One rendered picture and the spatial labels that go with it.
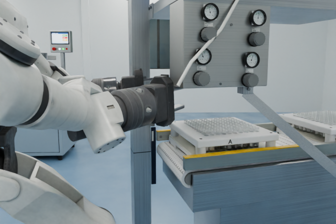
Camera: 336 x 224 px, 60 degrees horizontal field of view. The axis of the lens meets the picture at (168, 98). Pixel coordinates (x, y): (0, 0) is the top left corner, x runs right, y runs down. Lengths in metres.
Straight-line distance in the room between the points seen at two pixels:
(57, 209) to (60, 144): 2.46
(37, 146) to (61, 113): 2.96
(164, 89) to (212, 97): 5.21
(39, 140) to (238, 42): 2.85
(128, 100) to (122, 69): 5.18
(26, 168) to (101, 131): 0.44
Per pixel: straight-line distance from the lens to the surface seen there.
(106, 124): 0.54
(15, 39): 0.33
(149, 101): 0.61
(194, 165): 0.74
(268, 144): 0.86
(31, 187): 0.79
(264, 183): 0.86
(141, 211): 1.08
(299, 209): 1.03
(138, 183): 1.04
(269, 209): 0.96
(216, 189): 0.79
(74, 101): 0.43
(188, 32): 0.65
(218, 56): 0.68
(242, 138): 0.80
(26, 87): 0.35
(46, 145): 3.33
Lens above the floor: 1.07
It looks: 8 degrees down
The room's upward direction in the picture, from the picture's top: straight up
